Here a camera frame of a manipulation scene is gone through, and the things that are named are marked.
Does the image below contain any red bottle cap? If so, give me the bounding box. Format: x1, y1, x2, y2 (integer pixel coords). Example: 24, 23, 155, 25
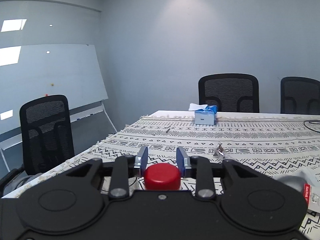
144, 163, 181, 191

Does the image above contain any patterned white tablecloth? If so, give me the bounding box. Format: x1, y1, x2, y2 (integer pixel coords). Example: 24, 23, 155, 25
4, 109, 320, 238

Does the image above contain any blue tissue box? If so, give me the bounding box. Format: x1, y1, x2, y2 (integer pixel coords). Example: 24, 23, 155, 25
188, 103, 217, 125

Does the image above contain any black mesh office chair middle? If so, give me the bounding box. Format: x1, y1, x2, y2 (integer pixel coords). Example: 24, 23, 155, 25
198, 73, 260, 113

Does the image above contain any black mesh office chair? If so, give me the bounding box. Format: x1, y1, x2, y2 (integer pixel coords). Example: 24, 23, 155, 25
280, 76, 319, 115
1, 95, 75, 196
198, 73, 260, 113

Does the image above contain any black mesh office chair left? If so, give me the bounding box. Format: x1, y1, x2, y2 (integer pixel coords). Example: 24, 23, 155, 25
1, 95, 75, 196

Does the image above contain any black mesh office chair right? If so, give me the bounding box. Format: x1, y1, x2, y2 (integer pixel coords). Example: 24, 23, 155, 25
280, 76, 319, 115

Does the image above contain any whiteboard on stand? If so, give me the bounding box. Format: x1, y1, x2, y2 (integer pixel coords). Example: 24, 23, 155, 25
0, 43, 118, 173

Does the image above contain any black cable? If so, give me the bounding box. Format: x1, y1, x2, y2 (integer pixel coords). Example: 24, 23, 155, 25
303, 120, 320, 132

